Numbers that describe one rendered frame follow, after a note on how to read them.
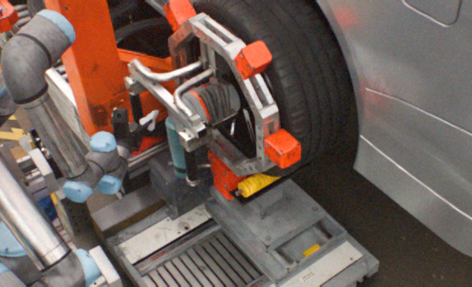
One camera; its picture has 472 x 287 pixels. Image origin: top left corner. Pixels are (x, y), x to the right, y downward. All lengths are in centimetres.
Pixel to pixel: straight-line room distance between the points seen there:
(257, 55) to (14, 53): 65
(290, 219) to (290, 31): 91
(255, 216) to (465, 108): 123
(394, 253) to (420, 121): 117
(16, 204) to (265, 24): 95
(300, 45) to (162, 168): 90
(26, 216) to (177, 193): 130
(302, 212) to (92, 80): 98
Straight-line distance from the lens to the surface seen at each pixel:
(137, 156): 279
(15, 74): 161
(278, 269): 249
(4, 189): 130
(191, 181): 196
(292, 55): 187
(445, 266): 276
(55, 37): 167
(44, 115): 166
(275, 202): 258
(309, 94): 189
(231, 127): 233
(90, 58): 224
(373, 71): 172
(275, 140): 189
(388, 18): 161
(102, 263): 180
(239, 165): 216
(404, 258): 275
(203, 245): 269
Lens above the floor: 219
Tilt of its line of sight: 44 degrees down
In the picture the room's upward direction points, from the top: 4 degrees counter-clockwise
